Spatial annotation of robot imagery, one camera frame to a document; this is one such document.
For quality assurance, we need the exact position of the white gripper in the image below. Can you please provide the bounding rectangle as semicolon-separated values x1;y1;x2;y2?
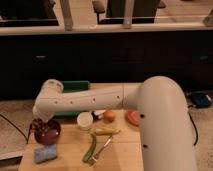
33;108;54;122

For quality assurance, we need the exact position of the dark purple grape bunch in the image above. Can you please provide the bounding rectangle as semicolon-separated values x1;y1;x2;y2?
31;118;49;133

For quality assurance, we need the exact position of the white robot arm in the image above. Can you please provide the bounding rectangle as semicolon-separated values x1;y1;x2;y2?
33;76;198;171

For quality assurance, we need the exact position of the blue sponge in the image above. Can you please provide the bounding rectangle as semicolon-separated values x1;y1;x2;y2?
34;144;57;163

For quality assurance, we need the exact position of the green plastic tray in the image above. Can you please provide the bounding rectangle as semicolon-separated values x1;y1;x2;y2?
54;81;90;119

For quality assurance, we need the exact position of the white cup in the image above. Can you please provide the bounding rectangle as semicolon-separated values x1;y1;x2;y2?
77;112;93;130

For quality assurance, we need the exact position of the green pea pod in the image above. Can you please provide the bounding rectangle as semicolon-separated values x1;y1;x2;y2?
82;134;97;163

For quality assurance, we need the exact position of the orange fruit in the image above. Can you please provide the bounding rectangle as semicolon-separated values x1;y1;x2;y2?
103;110;115;122

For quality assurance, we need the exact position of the wooden board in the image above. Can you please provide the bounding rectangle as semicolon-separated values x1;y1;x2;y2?
18;82;145;171

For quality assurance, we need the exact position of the office chair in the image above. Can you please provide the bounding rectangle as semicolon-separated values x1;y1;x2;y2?
92;0;166;25

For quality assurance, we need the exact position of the blue object on floor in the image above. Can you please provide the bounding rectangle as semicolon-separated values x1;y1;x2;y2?
190;92;212;108

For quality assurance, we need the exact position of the black cable left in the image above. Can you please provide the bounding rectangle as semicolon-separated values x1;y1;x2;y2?
0;113;29;142

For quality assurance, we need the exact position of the black cable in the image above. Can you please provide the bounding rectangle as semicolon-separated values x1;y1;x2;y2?
187;104;200;147
0;113;29;142

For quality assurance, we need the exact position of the black cable right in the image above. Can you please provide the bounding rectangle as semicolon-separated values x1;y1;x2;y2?
187;104;200;147

